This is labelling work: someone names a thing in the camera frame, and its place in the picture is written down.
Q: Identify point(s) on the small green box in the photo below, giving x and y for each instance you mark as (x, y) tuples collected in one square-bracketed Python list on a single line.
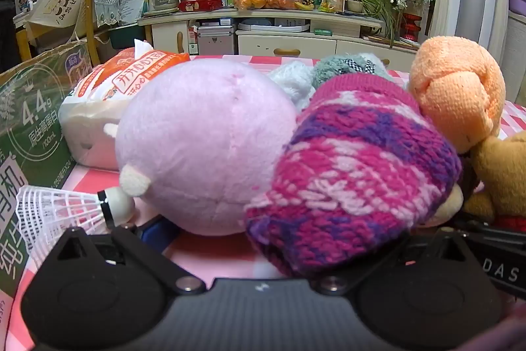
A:
[(322, 32)]

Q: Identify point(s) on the white plastic shuttlecock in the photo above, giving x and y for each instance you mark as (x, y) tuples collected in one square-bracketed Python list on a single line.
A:
[(53, 211)]

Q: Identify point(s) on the white paper sheets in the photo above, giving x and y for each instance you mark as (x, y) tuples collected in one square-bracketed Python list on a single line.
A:
[(133, 3)]

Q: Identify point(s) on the red white checkered tablecloth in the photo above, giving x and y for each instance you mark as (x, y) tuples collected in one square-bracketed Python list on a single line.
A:
[(213, 252)]

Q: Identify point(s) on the pink purple knitted hat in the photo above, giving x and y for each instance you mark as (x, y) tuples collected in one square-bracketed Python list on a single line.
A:
[(349, 178)]

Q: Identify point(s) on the purple plastic basin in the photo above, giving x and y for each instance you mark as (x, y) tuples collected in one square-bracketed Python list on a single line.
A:
[(518, 3)]

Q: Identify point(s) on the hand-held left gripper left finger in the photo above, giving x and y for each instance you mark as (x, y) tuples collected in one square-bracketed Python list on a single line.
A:
[(158, 236)]

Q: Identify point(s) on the white green carton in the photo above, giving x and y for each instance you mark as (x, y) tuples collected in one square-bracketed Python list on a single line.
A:
[(192, 42)]

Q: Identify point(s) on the brown teddy bear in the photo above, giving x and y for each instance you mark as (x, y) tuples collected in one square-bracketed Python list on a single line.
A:
[(501, 166)]

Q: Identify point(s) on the white plastic basin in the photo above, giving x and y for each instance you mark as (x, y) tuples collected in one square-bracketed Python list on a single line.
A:
[(271, 26)]

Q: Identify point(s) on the flat red box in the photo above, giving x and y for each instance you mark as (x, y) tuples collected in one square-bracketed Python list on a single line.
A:
[(201, 4)]

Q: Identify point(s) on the green printed cardboard box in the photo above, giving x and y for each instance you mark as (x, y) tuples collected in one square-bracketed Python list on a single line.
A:
[(33, 129)]

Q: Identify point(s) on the orange white tissue pack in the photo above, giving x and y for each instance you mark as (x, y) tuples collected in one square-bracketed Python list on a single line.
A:
[(90, 108)]

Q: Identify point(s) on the orange terry plush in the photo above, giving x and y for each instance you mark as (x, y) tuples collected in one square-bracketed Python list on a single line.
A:
[(456, 88)]

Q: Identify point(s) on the grey-green pom-pom plush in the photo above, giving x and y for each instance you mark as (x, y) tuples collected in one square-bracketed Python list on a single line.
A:
[(333, 71)]

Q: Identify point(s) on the teal storage box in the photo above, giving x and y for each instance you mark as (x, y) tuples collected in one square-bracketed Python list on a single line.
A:
[(127, 36)]

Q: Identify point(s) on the light wooden chair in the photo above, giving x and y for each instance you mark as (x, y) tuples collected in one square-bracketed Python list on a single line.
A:
[(92, 42)]

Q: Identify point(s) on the round pink plush toy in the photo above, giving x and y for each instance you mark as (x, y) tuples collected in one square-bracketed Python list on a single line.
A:
[(197, 137)]

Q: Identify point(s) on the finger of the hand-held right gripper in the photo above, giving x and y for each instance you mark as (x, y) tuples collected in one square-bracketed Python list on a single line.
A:
[(505, 264)]

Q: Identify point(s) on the silver aluminium case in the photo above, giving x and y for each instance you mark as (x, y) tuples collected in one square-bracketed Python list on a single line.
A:
[(215, 40)]

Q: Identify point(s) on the yellow banana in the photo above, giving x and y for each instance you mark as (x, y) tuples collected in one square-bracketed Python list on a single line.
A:
[(304, 5)]

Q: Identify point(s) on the potted spider plant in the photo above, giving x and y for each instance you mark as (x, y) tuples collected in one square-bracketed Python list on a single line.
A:
[(355, 5)]

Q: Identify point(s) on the white fluffy plush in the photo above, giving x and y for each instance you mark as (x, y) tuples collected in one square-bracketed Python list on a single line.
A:
[(294, 83)]

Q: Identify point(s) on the cream television cabinet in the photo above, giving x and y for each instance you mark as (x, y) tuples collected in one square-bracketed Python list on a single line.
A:
[(287, 42)]

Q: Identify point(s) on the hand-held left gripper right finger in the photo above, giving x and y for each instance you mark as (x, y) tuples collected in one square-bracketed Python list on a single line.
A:
[(370, 273)]

